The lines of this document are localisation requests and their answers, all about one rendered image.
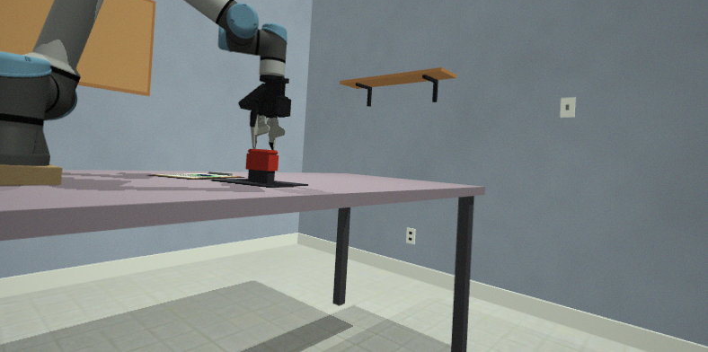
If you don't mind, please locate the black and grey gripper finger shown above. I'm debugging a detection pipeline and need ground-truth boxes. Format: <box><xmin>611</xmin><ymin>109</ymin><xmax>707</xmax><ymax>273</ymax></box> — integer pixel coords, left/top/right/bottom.
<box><xmin>250</xmin><ymin>102</ymin><xmax>270</xmax><ymax>149</ymax></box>
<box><xmin>267</xmin><ymin>116</ymin><xmax>286</xmax><ymax>150</ymax></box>

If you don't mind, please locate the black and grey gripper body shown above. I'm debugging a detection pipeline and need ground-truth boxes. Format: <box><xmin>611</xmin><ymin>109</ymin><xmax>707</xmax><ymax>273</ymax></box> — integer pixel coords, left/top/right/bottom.
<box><xmin>255</xmin><ymin>75</ymin><xmax>291</xmax><ymax>118</ymax></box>

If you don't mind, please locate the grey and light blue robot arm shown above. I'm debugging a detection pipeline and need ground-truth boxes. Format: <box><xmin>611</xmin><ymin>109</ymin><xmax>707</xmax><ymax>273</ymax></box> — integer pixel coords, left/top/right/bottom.
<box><xmin>0</xmin><ymin>0</ymin><xmax>288</xmax><ymax>166</ymax></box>

